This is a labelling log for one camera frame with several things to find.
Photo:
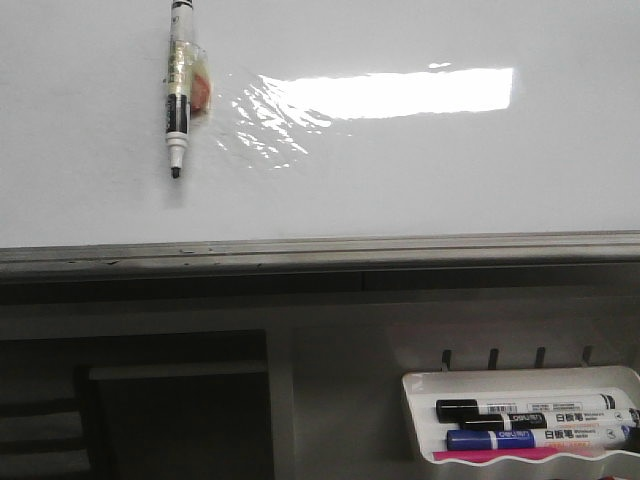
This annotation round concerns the black capped marker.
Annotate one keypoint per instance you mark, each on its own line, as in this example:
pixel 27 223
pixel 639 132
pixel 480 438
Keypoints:
pixel 451 410
pixel 552 420

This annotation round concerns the white whiteboard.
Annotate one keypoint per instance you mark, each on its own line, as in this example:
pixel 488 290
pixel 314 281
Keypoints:
pixel 327 119

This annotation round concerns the white plastic marker tray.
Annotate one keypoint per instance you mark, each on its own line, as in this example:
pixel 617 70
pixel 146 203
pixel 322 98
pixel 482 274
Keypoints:
pixel 428 434

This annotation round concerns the dark square panel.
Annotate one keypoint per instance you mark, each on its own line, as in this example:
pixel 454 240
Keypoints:
pixel 207 420

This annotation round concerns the grey aluminium whiteboard frame rail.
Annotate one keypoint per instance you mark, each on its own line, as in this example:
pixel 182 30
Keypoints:
pixel 238 257

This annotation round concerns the pink marker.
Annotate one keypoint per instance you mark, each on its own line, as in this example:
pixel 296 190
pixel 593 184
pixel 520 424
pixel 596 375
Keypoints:
pixel 536 453

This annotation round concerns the black whiteboard marker with tape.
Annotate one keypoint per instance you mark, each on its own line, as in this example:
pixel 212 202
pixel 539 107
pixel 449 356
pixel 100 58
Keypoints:
pixel 189 86

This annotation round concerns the blue capped whiteboard marker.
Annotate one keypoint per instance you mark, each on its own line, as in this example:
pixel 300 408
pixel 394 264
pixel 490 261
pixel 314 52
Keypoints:
pixel 613 437

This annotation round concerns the black capped marker upper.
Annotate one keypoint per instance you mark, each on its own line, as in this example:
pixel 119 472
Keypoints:
pixel 451 410

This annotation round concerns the black capped marker middle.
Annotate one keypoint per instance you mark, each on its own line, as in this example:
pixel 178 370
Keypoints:
pixel 552 420

